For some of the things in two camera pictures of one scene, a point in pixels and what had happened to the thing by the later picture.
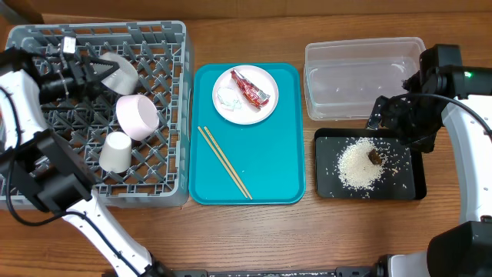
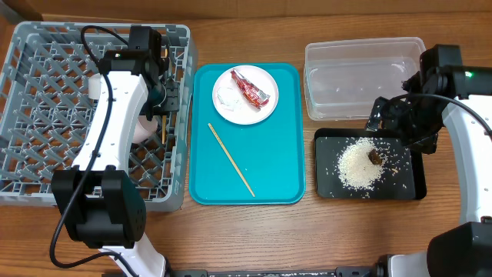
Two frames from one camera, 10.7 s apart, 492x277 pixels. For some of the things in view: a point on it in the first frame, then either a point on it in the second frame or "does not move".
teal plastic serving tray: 269,157 does not move
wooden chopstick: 199,128 → 231,159
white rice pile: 354,167 does not move
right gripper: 387,114 does not move
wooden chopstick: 229,163 → 164,129
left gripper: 85,81 → 172,105
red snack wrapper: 251,93 does not move
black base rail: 366,271 does not move
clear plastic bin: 345,78 does not move
